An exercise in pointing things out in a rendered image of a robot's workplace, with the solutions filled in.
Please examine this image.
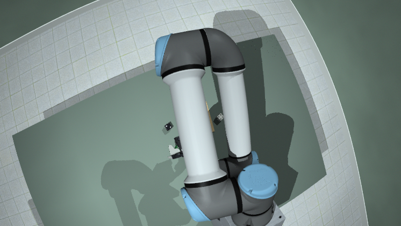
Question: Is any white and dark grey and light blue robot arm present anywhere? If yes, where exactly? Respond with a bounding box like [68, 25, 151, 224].
[155, 28, 278, 226]

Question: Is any white die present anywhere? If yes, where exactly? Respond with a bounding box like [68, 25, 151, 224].
[216, 114, 224, 121]

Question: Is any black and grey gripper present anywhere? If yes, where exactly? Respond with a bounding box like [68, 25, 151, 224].
[168, 136, 184, 159]

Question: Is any black die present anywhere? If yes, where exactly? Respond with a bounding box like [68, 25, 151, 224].
[164, 123, 172, 131]

